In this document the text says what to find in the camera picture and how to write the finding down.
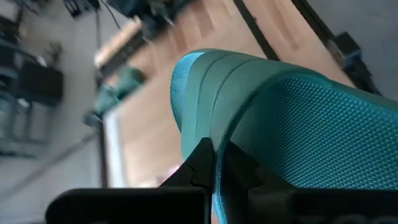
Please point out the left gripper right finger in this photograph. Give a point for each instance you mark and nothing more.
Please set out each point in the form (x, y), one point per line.
(295, 207)

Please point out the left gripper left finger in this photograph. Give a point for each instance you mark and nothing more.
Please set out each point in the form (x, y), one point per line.
(140, 205)

